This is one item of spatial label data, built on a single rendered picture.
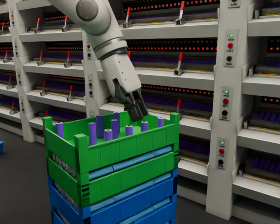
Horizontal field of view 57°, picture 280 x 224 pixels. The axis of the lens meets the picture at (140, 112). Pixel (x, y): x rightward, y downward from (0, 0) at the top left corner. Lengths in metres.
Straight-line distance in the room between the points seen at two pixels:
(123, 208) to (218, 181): 0.51
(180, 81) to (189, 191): 0.49
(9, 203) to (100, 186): 0.76
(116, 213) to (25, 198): 0.72
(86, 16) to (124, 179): 0.37
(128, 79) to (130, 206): 0.31
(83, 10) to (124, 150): 0.32
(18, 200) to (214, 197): 0.84
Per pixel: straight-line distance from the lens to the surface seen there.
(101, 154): 0.57
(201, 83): 1.00
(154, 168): 0.69
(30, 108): 1.94
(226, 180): 1.06
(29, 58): 1.91
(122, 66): 0.63
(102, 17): 0.59
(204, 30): 0.99
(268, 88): 0.93
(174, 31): 1.05
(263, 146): 0.98
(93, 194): 0.60
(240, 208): 1.14
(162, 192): 0.75
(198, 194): 1.19
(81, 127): 0.75
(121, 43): 0.65
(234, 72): 0.95
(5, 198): 1.35
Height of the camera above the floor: 0.65
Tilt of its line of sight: 14 degrees down
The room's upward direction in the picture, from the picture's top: straight up
